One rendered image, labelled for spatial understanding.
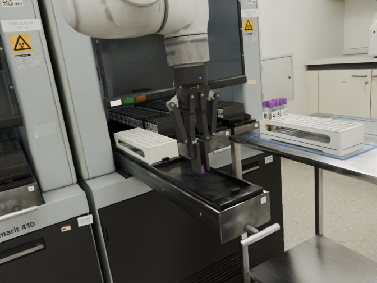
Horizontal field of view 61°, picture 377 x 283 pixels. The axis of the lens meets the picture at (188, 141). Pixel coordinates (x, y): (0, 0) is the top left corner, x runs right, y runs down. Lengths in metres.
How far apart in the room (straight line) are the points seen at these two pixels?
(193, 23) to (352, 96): 2.64
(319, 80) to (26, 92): 2.78
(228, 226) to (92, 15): 0.45
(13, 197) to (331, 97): 2.85
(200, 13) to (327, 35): 3.12
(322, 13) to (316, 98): 0.85
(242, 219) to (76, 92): 0.67
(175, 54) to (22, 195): 0.61
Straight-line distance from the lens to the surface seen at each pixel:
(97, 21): 0.55
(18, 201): 1.03
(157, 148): 0.93
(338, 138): 0.87
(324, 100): 3.36
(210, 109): 0.73
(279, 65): 3.17
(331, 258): 1.44
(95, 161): 1.13
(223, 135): 1.25
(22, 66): 1.06
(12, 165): 1.08
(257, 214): 0.71
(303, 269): 1.37
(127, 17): 0.55
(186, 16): 0.64
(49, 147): 1.09
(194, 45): 0.65
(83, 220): 1.08
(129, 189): 1.10
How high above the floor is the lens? 1.11
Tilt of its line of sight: 15 degrees down
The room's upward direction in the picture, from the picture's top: 7 degrees counter-clockwise
